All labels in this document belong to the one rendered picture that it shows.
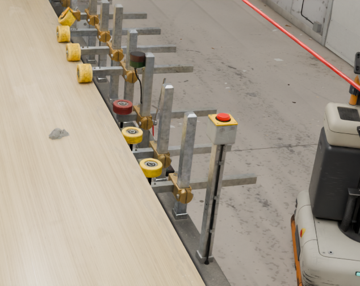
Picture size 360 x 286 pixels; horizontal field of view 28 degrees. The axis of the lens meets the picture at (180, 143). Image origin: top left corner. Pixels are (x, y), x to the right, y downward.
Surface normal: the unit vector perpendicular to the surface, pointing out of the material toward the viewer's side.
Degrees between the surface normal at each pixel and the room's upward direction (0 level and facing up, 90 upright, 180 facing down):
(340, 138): 90
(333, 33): 90
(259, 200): 0
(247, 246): 0
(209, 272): 0
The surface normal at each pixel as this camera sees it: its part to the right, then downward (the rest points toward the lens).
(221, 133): 0.32, 0.47
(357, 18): -0.94, 0.07
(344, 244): 0.09, -0.88
